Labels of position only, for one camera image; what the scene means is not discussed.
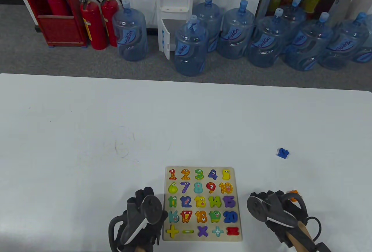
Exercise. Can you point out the person's left hand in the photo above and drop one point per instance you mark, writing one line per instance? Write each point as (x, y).
(139, 195)

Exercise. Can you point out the person's right hand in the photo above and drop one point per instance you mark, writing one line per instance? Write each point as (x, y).
(276, 234)

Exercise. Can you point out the red equals math block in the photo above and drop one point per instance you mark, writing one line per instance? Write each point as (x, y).
(232, 231)

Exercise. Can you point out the orange number math block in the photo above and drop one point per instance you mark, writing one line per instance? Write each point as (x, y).
(294, 193)

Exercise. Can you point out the large blue number math block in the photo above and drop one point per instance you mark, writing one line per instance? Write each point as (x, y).
(231, 217)

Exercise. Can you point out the yellow plus math block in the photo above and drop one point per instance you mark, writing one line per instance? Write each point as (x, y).
(172, 231)

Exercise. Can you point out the wooden math block puzzle board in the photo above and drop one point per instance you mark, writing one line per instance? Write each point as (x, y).
(191, 195)

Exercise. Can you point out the purple number math block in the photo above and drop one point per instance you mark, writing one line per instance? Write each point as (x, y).
(229, 201)

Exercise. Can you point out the purple cross math block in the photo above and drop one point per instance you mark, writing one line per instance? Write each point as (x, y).
(203, 231)

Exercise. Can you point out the small blue number math block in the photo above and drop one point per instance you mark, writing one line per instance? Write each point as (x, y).
(282, 153)

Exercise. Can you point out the person's left forearm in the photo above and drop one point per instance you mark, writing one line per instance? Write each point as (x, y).
(140, 249)

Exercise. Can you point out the person's right forearm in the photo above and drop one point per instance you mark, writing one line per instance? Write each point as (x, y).
(300, 239)

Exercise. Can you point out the dark grey tracking controller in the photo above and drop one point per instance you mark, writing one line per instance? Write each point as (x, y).
(152, 208)
(255, 208)

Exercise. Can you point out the row of blue water jugs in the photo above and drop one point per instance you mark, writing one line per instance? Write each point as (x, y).
(190, 48)

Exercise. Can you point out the red fire extinguisher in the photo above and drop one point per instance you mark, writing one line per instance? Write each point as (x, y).
(94, 28)
(109, 14)

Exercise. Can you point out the red fire extinguisher cabinet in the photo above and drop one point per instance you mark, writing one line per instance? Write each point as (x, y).
(58, 30)

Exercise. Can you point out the red extinguisher inside cabinet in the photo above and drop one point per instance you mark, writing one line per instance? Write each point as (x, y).
(58, 5)

